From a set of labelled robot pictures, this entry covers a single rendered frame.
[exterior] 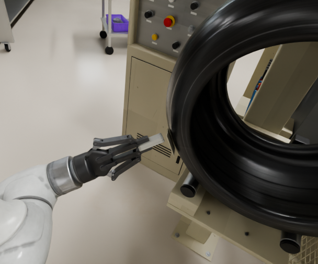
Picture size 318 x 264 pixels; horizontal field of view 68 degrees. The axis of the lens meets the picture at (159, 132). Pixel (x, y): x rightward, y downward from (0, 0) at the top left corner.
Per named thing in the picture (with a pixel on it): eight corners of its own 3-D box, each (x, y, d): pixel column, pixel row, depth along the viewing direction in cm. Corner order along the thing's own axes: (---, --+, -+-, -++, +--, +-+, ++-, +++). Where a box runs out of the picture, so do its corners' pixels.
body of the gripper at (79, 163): (71, 150, 62) (104, 138, 63) (86, 174, 66) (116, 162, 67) (67, 165, 56) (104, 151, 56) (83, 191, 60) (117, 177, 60)
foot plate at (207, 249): (187, 205, 165) (188, 203, 163) (223, 224, 158) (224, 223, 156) (170, 237, 146) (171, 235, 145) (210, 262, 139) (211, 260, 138)
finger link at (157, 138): (137, 144, 63) (136, 141, 63) (161, 134, 64) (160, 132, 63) (138, 149, 61) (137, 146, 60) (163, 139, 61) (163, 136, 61)
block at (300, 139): (288, 143, 81) (295, 132, 78) (302, 149, 79) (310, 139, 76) (286, 150, 78) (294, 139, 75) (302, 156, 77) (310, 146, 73)
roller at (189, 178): (217, 120, 89) (229, 122, 87) (216, 130, 92) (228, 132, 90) (179, 184, 65) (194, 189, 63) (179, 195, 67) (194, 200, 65)
